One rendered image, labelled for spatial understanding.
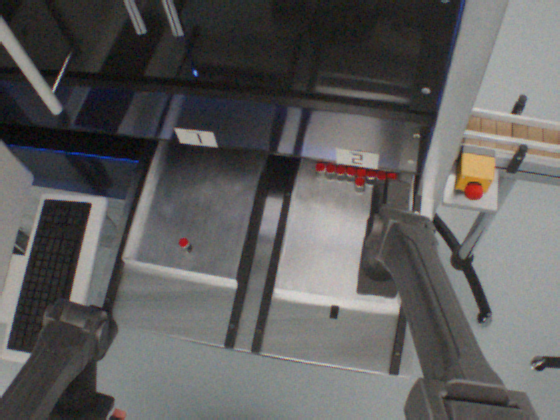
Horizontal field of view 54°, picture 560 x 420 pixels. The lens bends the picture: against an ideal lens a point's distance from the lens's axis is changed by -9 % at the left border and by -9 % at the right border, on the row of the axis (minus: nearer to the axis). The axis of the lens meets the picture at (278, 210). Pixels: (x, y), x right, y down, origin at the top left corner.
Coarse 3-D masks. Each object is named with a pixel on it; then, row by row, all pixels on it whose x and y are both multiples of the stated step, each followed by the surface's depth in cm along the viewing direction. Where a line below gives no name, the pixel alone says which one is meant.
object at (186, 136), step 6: (180, 132) 124; (186, 132) 124; (192, 132) 123; (198, 132) 123; (204, 132) 122; (180, 138) 127; (186, 138) 126; (192, 138) 126; (204, 138) 125; (210, 138) 124; (198, 144) 128; (204, 144) 127; (210, 144) 127; (216, 144) 126
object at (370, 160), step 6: (342, 150) 118; (348, 150) 118; (342, 156) 120; (348, 156) 120; (354, 156) 119; (366, 156) 118; (372, 156) 118; (378, 156) 117; (336, 162) 123; (342, 162) 123; (348, 162) 122; (360, 162) 121; (366, 162) 120; (372, 162) 120
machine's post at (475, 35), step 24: (480, 0) 73; (504, 0) 72; (480, 24) 77; (456, 48) 83; (480, 48) 82; (456, 72) 88; (480, 72) 87; (456, 96) 94; (456, 120) 100; (432, 144) 109; (456, 144) 107; (432, 168) 117; (432, 192) 127; (432, 216) 137
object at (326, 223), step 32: (320, 192) 133; (352, 192) 132; (288, 224) 127; (320, 224) 130; (352, 224) 129; (288, 256) 127; (320, 256) 127; (352, 256) 126; (288, 288) 121; (320, 288) 124; (352, 288) 123
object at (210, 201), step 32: (160, 160) 140; (192, 160) 139; (224, 160) 138; (256, 160) 138; (160, 192) 136; (192, 192) 136; (224, 192) 135; (256, 192) 131; (160, 224) 133; (192, 224) 132; (224, 224) 132; (128, 256) 130; (160, 256) 130; (192, 256) 129; (224, 256) 129
